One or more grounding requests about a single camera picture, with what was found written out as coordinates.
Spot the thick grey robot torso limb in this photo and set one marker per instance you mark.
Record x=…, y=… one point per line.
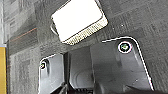
x=79, y=66

